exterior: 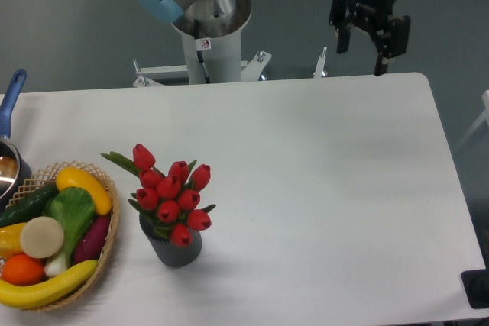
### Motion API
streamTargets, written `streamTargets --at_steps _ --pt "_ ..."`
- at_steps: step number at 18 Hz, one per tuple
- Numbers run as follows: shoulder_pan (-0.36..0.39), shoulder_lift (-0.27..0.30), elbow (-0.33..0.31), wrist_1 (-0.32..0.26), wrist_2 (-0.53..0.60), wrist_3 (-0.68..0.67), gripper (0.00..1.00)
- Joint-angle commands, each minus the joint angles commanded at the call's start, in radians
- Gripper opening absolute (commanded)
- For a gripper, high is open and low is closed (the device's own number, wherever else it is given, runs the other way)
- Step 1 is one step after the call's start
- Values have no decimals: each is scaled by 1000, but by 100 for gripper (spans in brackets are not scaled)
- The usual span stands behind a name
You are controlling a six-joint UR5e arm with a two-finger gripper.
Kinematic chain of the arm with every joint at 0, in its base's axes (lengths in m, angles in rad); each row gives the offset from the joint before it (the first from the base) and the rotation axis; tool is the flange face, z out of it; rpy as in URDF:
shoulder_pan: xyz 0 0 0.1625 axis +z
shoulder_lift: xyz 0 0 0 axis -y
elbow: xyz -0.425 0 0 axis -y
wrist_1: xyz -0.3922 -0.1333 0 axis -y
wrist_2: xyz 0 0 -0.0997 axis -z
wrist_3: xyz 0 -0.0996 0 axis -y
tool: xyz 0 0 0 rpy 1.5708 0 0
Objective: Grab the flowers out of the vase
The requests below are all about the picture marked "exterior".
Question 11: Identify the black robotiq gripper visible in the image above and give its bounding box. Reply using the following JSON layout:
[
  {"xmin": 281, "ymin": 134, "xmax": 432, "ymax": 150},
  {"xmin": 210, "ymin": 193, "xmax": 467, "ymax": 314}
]
[{"xmin": 329, "ymin": 0, "xmax": 411, "ymax": 76}]

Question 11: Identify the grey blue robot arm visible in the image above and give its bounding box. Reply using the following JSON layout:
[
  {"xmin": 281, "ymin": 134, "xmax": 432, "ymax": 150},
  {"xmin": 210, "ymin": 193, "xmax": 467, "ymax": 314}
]
[{"xmin": 138, "ymin": 0, "xmax": 411, "ymax": 84}]

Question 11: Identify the purple sweet potato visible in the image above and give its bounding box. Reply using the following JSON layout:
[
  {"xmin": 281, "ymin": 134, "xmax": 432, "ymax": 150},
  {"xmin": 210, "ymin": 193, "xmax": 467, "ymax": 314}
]
[{"xmin": 73, "ymin": 216, "xmax": 110, "ymax": 264}]

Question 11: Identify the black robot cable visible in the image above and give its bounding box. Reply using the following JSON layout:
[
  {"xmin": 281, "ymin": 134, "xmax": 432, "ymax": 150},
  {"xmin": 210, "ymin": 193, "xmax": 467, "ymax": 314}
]
[{"xmin": 193, "ymin": 19, "xmax": 212, "ymax": 84}]

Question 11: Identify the yellow pepper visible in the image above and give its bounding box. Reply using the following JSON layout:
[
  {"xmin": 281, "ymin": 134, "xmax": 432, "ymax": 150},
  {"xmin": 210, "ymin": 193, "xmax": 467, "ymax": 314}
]
[{"xmin": 0, "ymin": 222, "xmax": 26, "ymax": 259}]

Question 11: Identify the orange fruit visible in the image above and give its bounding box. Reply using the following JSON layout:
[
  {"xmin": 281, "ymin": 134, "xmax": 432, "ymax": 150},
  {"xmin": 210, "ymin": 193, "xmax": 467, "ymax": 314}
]
[{"xmin": 2, "ymin": 253, "xmax": 44, "ymax": 286}]

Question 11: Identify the white frame at right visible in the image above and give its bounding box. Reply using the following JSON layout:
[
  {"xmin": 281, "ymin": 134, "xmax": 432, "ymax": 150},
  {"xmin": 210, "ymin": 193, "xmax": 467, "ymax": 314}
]
[{"xmin": 454, "ymin": 90, "xmax": 488, "ymax": 152}]

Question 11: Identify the dark grey ribbed vase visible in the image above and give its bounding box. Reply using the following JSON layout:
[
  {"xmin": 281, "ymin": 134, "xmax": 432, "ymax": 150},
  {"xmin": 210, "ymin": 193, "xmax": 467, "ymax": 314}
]
[{"xmin": 139, "ymin": 215, "xmax": 202, "ymax": 268}]

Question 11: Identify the red tulip bouquet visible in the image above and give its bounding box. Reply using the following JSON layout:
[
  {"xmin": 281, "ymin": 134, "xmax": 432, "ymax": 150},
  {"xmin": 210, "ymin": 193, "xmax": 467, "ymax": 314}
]
[{"xmin": 102, "ymin": 144, "xmax": 215, "ymax": 247}]

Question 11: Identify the green bok choy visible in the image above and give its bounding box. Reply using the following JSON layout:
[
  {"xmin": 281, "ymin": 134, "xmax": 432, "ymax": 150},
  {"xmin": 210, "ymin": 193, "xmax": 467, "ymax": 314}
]
[{"xmin": 43, "ymin": 187, "xmax": 95, "ymax": 278}]

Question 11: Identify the beige round disc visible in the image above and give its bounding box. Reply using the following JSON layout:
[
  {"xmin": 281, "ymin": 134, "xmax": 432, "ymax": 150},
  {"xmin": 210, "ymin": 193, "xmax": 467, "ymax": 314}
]
[{"xmin": 19, "ymin": 216, "xmax": 64, "ymax": 259}]

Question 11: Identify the black device at table edge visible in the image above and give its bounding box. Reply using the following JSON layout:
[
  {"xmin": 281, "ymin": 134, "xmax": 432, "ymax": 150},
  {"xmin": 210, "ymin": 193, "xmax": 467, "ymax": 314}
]
[{"xmin": 461, "ymin": 269, "xmax": 488, "ymax": 309}]

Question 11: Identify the woven wicker basket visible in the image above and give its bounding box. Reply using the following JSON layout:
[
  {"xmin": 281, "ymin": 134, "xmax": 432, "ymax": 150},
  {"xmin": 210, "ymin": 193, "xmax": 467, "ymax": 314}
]
[{"xmin": 7, "ymin": 161, "xmax": 120, "ymax": 311}]

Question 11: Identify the yellow banana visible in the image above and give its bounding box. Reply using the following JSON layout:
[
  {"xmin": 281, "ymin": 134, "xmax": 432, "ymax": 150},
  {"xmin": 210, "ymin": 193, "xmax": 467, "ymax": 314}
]
[{"xmin": 1, "ymin": 260, "xmax": 98, "ymax": 310}]

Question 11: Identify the green cucumber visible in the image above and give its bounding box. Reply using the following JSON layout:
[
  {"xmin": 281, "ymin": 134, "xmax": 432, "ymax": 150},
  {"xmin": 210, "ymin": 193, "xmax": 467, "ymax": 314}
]
[{"xmin": 1, "ymin": 182, "xmax": 59, "ymax": 228}]

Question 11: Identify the blue handled saucepan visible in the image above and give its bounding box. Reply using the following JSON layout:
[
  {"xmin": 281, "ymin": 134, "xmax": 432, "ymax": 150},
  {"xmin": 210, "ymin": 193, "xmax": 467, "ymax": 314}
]
[{"xmin": 1, "ymin": 69, "xmax": 31, "ymax": 212}]

